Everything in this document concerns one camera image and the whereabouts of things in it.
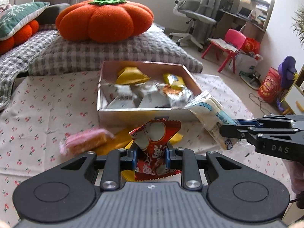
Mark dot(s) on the white black small snack pack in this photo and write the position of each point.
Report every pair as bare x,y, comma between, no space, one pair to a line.
182,100

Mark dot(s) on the purple toy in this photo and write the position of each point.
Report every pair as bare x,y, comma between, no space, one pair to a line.
288,74

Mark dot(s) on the grey checkered large cushion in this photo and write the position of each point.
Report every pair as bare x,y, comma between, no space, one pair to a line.
62,56

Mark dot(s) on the pink shallow cardboard box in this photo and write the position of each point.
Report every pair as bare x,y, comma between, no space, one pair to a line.
136,116

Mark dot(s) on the white grey triangular snack pack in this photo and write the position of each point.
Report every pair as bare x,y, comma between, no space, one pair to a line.
119,96

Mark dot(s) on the yellow snack pack front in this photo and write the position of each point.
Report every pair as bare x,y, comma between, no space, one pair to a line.
131,76

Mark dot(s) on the white grey office chair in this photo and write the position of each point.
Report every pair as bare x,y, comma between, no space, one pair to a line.
190,10

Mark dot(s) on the pink red child chair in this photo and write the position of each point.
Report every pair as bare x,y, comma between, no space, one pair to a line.
231,44

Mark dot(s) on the orange yellow wrapper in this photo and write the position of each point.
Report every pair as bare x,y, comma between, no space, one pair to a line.
168,91

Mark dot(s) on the large yellow snack pack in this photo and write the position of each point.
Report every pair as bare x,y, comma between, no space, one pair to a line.
122,139

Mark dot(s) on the red white candy pack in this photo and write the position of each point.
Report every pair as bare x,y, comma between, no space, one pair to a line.
152,140

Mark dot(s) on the wooden desk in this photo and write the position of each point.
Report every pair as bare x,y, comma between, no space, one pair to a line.
251,19

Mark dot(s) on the white snack pack with text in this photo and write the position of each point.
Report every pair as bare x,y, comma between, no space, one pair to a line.
150,96

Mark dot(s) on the small yellow blue pack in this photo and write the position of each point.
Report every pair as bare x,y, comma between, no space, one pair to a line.
174,81

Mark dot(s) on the pink rice bar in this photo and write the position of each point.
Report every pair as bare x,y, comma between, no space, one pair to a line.
84,141

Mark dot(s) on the small orange pumpkin cushion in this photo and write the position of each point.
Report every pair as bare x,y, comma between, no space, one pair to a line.
19,37

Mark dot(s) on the red snack bag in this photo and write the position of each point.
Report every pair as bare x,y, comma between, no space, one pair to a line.
270,86

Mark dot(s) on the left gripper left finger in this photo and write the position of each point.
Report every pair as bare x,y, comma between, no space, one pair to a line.
117,160

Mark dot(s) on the green leaf pattern pillow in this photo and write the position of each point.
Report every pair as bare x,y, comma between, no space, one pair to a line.
14,18

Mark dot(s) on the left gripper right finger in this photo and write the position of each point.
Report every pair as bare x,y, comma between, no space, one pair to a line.
184,159

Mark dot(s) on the grey sofa backrest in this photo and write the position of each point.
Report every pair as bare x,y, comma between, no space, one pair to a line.
49,15

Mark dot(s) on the white blue long snack pack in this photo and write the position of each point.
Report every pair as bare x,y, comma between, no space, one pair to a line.
212,115

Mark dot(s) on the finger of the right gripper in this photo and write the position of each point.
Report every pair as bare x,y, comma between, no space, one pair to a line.
238,132
253,122

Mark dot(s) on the orange pumpkin plush cushion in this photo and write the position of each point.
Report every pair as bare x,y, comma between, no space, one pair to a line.
104,21

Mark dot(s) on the grey checkered sofa blanket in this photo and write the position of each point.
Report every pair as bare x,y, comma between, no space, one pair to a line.
17,61

